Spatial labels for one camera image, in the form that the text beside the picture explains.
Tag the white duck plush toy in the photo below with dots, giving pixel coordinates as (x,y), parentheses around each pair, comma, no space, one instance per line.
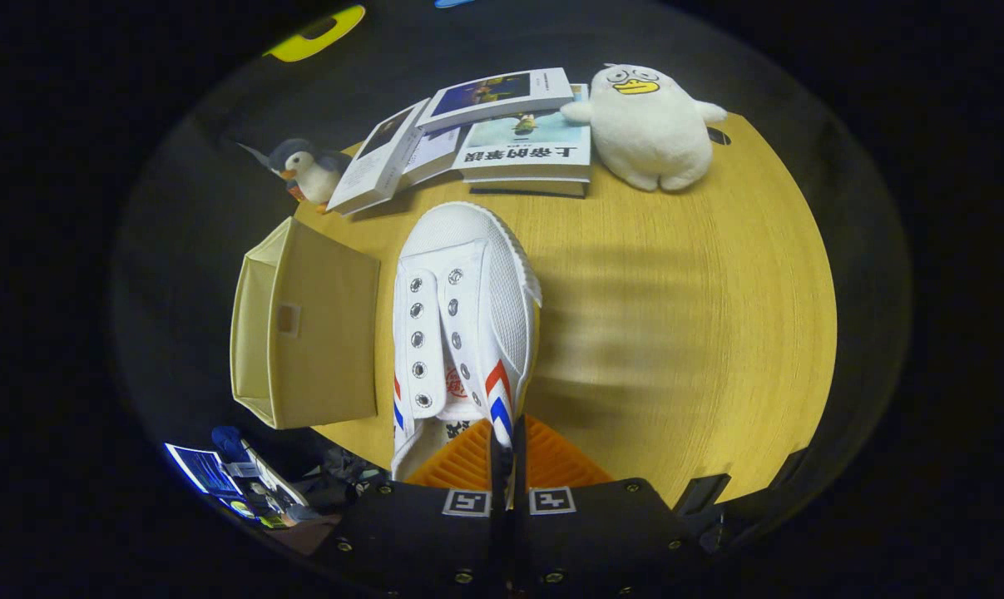
(647,125)

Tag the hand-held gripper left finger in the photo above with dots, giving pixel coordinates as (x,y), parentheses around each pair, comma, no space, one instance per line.
(418,532)

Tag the blue cloth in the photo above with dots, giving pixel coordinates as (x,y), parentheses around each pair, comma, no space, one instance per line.
(227,441)

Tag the white portrait cover book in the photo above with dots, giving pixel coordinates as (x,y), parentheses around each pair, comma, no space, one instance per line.
(377,162)

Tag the penguin plush toy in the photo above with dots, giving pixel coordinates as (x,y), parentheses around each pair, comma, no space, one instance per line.
(306,170)

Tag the plain white book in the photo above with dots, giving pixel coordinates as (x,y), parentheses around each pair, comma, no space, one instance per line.
(431,154)

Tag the dark blue cover book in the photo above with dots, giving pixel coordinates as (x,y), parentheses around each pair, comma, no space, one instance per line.
(493,96)

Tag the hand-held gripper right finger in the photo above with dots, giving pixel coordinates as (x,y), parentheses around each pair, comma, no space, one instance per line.
(601,532)

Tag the beige fabric storage box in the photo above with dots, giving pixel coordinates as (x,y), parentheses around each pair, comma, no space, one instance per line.
(319,333)

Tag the white laptop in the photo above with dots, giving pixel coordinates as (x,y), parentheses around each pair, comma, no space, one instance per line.
(273,478)

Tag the black bracket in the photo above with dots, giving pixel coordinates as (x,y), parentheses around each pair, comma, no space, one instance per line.
(701,495)

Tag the white striped canvas shoe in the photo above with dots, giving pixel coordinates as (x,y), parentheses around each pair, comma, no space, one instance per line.
(468,283)

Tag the pale green cover book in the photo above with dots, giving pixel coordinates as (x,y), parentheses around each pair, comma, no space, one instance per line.
(526,150)

